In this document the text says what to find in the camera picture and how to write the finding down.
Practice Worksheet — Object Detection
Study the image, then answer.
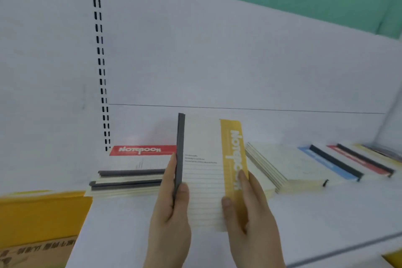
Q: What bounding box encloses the person's right hand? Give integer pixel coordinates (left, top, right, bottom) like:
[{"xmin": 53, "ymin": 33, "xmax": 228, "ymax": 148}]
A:
[{"xmin": 221, "ymin": 170, "xmax": 286, "ymax": 262}]

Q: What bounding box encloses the person's left hand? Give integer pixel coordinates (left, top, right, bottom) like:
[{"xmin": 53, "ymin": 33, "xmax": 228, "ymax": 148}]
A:
[{"xmin": 143, "ymin": 152, "xmax": 192, "ymax": 259}]

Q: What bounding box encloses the plain cream notebook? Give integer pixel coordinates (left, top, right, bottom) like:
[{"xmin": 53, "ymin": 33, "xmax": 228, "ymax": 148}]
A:
[{"xmin": 246, "ymin": 159, "xmax": 278, "ymax": 200}]

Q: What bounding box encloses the yellow-striped white notebook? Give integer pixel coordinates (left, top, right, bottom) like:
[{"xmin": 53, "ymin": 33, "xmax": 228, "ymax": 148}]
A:
[
  {"xmin": 336, "ymin": 142, "xmax": 402, "ymax": 177},
  {"xmin": 173, "ymin": 112, "xmax": 250, "ymax": 233}
]

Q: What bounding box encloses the stack of cream notebooks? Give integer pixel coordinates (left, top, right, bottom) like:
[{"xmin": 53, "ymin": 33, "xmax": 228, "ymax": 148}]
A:
[{"xmin": 244, "ymin": 141, "xmax": 330, "ymax": 195}]

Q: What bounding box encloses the blue-striped white notebook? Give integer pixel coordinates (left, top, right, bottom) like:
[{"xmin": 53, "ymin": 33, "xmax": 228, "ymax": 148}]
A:
[{"xmin": 297, "ymin": 144, "xmax": 365, "ymax": 183}]

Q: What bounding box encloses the red-striped white notebook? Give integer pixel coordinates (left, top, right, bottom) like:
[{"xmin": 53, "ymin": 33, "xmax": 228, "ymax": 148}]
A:
[{"xmin": 309, "ymin": 143, "xmax": 396, "ymax": 180}]

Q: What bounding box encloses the person's right forearm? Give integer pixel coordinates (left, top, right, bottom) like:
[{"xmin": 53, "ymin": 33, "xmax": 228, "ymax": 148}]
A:
[{"xmin": 234, "ymin": 260, "xmax": 287, "ymax": 268}]

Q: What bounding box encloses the white metal shelf board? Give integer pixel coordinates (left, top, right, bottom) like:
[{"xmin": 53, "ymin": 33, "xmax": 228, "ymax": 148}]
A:
[{"xmin": 64, "ymin": 151, "xmax": 402, "ymax": 268}]

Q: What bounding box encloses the green printed cardboard box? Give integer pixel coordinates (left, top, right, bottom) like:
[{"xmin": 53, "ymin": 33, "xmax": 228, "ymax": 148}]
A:
[{"xmin": 0, "ymin": 235, "xmax": 77, "ymax": 268}]

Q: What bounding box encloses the pink packets bundle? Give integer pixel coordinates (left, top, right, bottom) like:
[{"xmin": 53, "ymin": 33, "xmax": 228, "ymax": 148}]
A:
[{"xmin": 361, "ymin": 142, "xmax": 402, "ymax": 163}]

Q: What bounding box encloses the white slotted shelf upright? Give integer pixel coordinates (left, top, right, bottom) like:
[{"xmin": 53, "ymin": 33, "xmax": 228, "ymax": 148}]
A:
[
  {"xmin": 374, "ymin": 87, "xmax": 402, "ymax": 149},
  {"xmin": 90, "ymin": 0, "xmax": 111, "ymax": 153}
]

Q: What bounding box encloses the white shelf back panel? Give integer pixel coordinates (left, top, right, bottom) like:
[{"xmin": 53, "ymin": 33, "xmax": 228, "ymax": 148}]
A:
[{"xmin": 91, "ymin": 0, "xmax": 402, "ymax": 152}]

